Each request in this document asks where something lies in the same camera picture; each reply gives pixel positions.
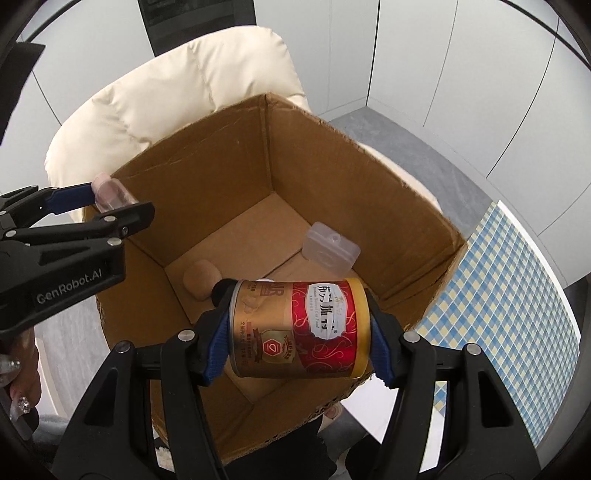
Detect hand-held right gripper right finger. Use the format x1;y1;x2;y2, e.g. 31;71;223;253
364;287;541;480

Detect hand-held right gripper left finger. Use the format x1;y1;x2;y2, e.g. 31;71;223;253
48;278;236;480

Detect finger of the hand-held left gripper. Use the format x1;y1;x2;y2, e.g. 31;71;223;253
18;202;156;252
0;183;95;227

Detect small clear pink-capped bottle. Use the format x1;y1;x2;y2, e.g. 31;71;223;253
91;172;138;214

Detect beige makeup sponge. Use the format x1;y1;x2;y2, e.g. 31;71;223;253
182;260;220;302

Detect orange shiny candy packet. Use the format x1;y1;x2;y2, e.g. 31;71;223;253
228;278;374;380

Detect clear square plastic case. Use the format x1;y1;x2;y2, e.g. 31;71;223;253
302;222;361;270

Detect brown cardboard box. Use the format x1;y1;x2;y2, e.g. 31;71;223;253
83;92;469;467

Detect person's left hand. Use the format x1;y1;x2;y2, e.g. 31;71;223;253
0;328;42;416

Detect cream padded armchair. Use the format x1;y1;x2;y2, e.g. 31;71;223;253
45;26;441;217

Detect person's black pants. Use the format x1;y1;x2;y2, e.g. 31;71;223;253
222;415;384;480

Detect blue yellow checkered tablecloth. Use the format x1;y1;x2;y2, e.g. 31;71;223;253
413;200;583;446

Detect dark glass cabinet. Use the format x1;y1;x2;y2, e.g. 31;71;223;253
137;0;257;58

